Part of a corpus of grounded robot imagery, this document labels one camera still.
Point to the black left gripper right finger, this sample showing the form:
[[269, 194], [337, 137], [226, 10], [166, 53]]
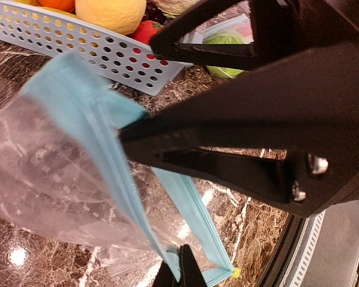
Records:
[[191, 275]]

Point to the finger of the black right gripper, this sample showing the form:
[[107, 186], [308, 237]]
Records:
[[279, 29], [286, 134]]

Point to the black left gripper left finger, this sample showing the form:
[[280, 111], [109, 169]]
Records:
[[164, 277]]

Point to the green toy apple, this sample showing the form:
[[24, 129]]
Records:
[[229, 50]]

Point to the red toy strawberry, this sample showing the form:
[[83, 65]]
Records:
[[146, 30]]

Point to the white toy cauliflower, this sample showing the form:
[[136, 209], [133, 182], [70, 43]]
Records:
[[174, 7]]

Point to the dark purple toy grapes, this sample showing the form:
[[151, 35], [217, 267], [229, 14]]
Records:
[[154, 14]]

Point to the orange toy tangerine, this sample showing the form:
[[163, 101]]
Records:
[[63, 5]]

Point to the blue perforated plastic basket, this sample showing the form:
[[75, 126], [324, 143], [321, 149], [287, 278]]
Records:
[[111, 55]]

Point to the black front frame rail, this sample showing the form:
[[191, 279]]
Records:
[[283, 252]]

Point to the white slotted cable duct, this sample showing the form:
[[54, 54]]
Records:
[[302, 255]]

